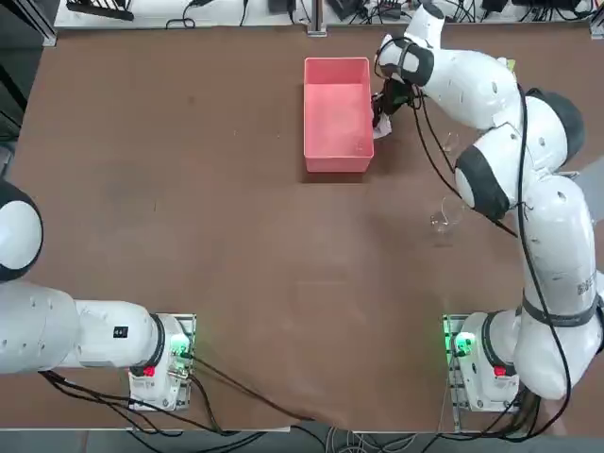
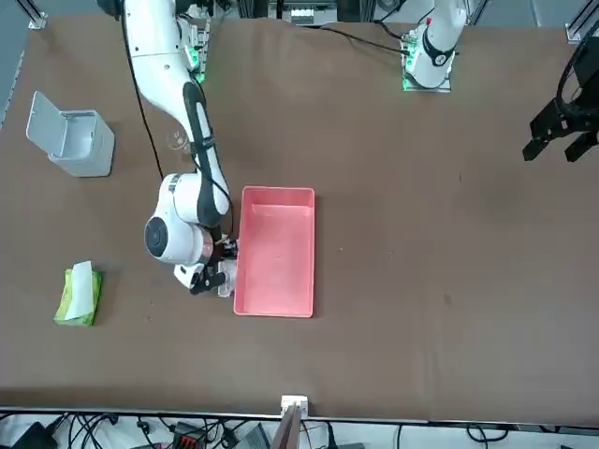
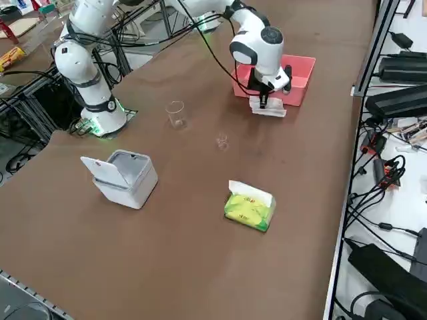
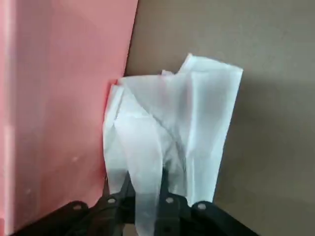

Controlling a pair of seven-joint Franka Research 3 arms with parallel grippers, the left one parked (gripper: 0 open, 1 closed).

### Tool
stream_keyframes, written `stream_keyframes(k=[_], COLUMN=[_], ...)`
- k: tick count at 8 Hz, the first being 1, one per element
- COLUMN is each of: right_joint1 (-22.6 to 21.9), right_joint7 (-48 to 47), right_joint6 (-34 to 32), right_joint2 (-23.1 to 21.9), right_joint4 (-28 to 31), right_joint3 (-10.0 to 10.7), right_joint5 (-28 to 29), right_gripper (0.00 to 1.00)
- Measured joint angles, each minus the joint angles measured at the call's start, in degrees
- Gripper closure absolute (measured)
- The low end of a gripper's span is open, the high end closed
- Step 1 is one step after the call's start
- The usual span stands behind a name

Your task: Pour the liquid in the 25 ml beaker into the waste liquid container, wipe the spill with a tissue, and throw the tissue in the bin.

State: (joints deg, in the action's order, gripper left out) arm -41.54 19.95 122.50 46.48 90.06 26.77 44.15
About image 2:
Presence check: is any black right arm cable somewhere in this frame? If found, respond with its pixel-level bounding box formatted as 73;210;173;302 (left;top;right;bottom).
120;8;166;181

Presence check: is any white lidded trash bin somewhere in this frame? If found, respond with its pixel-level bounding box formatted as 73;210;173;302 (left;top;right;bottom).
25;91;116;179

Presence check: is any brown upright board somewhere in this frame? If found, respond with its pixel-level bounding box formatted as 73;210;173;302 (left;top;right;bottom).
272;404;303;449

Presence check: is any pink plastic waste container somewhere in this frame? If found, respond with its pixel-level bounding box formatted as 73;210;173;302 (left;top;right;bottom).
232;185;316;320

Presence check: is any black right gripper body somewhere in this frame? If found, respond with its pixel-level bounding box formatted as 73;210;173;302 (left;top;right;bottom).
204;226;241;266

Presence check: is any white tissue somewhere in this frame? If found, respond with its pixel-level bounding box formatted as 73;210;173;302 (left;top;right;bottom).
64;260;95;324
216;259;239;298

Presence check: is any aluminium table edge bracket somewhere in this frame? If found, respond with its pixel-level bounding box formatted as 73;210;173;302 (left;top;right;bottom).
280;395;310;417

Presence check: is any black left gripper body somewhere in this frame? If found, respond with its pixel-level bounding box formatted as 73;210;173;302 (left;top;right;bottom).
559;39;599;135

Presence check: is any green tissue pack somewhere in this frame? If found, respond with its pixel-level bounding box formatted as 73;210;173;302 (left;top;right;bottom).
52;260;103;327

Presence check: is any large glass beaker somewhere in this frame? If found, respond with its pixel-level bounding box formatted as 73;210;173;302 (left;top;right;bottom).
166;129;193;156

